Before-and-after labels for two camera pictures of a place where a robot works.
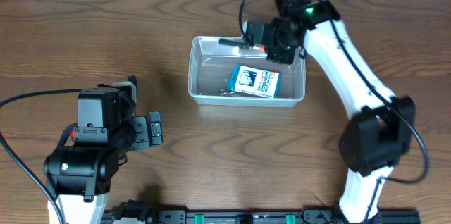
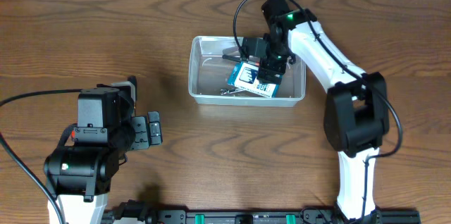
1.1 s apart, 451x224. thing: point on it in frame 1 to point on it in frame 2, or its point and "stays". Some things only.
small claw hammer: (237, 43) to (240, 60)
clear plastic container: (211, 65) stays
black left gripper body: (141, 133) stays
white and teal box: (254, 81) stays
